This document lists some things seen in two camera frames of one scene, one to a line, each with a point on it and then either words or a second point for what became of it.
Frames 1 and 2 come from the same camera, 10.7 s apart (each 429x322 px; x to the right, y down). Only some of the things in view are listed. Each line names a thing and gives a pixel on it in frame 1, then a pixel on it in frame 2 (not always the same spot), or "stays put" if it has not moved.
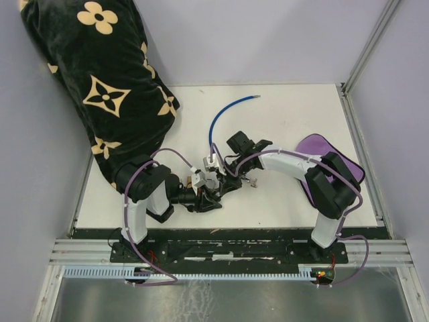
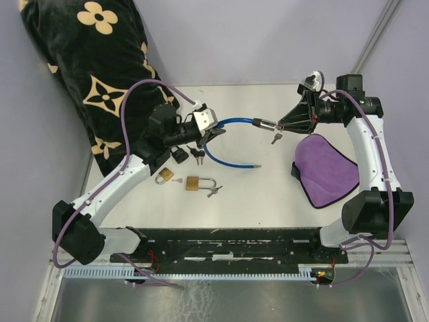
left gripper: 204,200 → 214,133
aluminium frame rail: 345,87 stays put
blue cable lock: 218,113 → 264,123
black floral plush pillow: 98,51 stays put
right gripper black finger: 229,186 → 297,121
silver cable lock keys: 254,180 → 277,136
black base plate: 312,248 stays put
